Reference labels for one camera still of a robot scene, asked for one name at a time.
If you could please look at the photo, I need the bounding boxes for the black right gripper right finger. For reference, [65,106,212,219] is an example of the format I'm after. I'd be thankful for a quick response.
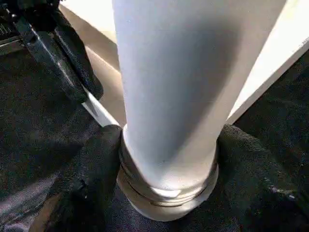
[200,123,309,232]

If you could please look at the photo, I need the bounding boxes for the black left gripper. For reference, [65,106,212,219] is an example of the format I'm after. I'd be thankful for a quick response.
[0,0,105,102]

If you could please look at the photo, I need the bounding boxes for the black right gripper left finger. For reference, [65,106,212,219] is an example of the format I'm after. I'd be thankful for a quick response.
[45,124,123,232]

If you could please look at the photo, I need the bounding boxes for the white plastic table leg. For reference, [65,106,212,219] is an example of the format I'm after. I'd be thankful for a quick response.
[113,0,288,194]

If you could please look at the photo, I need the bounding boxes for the white plastic table top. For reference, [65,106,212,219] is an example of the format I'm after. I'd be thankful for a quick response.
[57,0,309,222]

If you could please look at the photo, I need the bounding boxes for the black mat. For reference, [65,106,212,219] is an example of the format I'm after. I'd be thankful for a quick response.
[0,45,309,232]

